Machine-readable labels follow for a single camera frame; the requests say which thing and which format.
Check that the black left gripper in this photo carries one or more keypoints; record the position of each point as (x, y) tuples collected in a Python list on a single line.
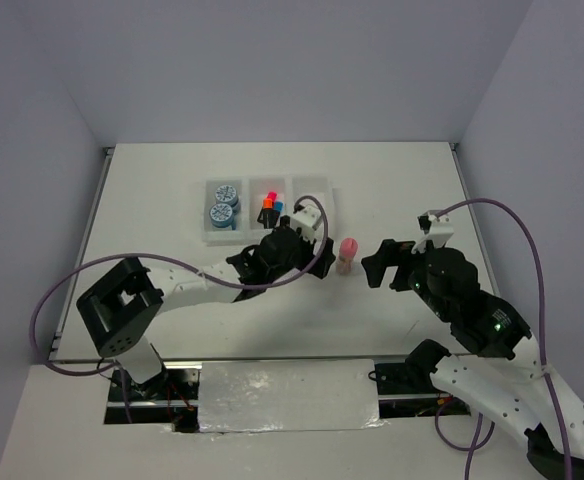
[(321, 266)]

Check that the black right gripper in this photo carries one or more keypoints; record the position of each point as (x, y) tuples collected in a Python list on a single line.
[(389, 252)]

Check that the pink-lidded toothpick jar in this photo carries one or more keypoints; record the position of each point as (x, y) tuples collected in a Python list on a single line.
[(346, 255)]

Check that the blue paint jar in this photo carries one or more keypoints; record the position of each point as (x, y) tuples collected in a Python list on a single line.
[(229, 195), (222, 216)]

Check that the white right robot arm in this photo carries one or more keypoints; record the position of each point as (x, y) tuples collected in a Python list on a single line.
[(537, 408)]

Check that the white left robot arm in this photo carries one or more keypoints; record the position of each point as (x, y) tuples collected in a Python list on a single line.
[(118, 309)]

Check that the white three-compartment foam tray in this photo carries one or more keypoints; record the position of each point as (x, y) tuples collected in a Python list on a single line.
[(241, 210)]

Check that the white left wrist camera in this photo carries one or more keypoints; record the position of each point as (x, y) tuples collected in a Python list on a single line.
[(306, 219)]

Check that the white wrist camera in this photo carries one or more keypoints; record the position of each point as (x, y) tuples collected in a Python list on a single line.
[(437, 229), (306, 219)]

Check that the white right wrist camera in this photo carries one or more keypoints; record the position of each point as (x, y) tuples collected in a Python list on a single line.
[(437, 229)]

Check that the silver foil-covered base plate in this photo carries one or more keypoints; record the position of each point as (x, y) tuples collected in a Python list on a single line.
[(276, 396)]

